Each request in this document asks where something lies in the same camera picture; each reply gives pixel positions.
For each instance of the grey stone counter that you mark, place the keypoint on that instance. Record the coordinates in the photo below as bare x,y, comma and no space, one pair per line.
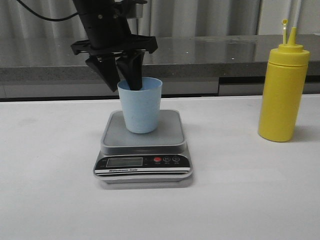
47,69

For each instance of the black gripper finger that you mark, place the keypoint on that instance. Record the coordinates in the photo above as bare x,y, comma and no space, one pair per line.
130,65
106,68

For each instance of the yellow squeeze bottle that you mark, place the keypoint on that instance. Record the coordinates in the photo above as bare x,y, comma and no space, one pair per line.
283,87

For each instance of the silver digital kitchen scale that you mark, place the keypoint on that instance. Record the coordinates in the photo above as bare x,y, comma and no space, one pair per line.
158,156

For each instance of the light blue plastic cup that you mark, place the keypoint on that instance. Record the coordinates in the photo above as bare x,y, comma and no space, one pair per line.
141,108

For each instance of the grey curtain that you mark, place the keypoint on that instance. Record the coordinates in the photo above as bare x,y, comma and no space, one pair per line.
165,18

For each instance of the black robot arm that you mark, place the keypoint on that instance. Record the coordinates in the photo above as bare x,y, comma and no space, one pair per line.
121,8

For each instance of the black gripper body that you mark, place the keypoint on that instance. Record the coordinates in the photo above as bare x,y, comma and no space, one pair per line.
109,33

